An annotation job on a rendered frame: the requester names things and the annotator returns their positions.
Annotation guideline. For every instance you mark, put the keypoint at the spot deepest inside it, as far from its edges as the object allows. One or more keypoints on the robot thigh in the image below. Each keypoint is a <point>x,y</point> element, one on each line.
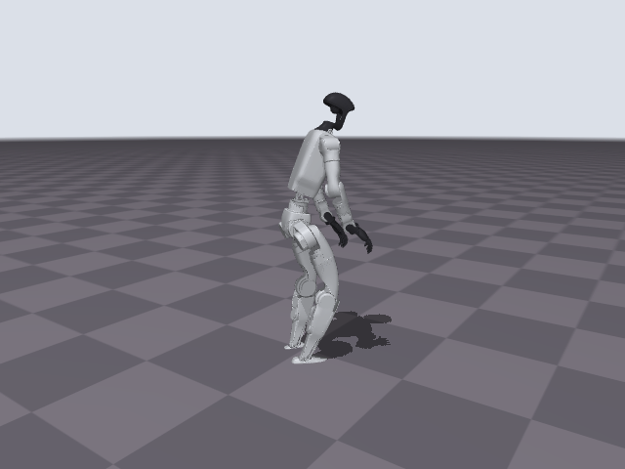
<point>321,255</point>
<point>305,285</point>

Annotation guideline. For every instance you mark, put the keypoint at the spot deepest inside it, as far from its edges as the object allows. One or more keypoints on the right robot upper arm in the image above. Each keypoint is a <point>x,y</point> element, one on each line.
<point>330,147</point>

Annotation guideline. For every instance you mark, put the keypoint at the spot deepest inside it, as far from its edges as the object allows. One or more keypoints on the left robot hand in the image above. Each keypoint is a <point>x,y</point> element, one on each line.
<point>337,228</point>

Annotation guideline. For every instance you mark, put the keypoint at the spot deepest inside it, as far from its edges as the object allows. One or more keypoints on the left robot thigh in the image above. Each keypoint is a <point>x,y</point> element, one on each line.
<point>305,285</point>

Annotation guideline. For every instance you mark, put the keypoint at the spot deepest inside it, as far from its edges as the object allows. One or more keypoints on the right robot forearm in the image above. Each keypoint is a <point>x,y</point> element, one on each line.
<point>342,208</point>

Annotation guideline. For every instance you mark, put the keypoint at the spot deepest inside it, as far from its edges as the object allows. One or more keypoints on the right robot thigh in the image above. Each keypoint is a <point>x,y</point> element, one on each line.
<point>321,255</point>

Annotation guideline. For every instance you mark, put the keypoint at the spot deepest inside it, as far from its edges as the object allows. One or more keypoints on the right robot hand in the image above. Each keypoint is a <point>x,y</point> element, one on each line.
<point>361,234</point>

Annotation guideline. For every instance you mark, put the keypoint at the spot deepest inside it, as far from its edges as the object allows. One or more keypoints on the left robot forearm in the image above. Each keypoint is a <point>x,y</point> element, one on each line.
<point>321,204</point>

